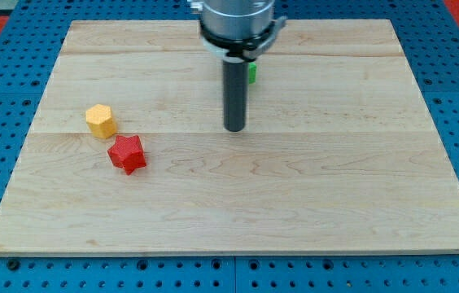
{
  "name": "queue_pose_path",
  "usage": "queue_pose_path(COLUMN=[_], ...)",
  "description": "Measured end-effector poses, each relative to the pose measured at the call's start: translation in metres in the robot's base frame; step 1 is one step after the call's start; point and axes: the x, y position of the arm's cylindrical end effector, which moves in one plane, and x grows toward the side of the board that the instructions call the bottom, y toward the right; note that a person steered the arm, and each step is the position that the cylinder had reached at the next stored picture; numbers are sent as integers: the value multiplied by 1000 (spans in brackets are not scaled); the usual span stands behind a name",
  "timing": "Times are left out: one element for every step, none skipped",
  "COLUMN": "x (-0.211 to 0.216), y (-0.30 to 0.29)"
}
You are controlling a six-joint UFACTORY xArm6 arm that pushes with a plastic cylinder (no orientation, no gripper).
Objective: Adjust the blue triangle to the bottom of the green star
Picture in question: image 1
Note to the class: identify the green star block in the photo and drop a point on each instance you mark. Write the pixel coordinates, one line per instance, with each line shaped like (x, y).
(252, 69)

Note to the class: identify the red star block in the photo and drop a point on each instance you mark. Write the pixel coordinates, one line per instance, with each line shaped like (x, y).
(127, 153)

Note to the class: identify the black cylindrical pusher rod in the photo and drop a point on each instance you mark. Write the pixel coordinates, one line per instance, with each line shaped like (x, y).
(235, 85)

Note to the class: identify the light wooden board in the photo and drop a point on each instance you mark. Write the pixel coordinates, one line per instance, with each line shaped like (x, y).
(339, 157)

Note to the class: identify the yellow hexagon block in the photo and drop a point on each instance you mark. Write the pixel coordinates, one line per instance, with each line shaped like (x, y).
(100, 121)

